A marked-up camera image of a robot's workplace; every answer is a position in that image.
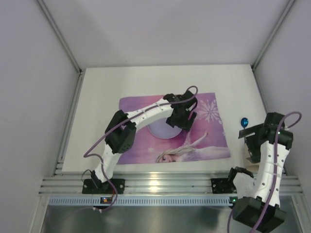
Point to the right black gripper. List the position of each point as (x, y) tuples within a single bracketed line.
[(249, 132)]

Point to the aluminium frame post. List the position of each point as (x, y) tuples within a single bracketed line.
[(290, 4), (57, 32)]

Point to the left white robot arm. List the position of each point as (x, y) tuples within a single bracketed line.
[(119, 136)]

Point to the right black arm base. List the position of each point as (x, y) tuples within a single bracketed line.
[(222, 186)]

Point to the blue spoon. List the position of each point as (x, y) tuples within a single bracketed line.
[(244, 124)]

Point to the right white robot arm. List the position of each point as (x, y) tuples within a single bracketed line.
[(257, 205)]

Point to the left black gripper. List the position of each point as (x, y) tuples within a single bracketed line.
[(179, 120)]

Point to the aluminium mounting rail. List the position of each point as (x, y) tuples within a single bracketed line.
[(153, 183)]

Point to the slotted grey cable duct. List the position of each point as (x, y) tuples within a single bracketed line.
[(142, 201)]

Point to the purple printed cloth placemat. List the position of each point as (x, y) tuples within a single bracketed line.
[(205, 141)]

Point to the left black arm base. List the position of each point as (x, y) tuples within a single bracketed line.
[(89, 187)]

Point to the right aluminium frame post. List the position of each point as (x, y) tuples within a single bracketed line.
[(290, 4)]

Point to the lilac plastic plate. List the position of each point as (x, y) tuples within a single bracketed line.
[(160, 129)]

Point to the beige paper cup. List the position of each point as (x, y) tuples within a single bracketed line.
[(252, 167)]

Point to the left aluminium frame post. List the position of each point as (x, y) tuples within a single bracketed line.
[(57, 32)]

